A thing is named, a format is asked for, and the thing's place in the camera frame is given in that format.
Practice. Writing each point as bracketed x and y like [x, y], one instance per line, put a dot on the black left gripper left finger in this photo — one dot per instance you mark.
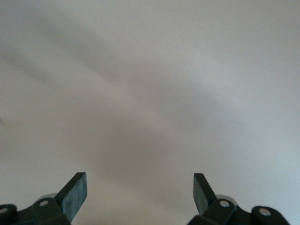
[70, 199]

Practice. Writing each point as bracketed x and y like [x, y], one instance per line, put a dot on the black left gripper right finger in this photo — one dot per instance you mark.
[206, 201]

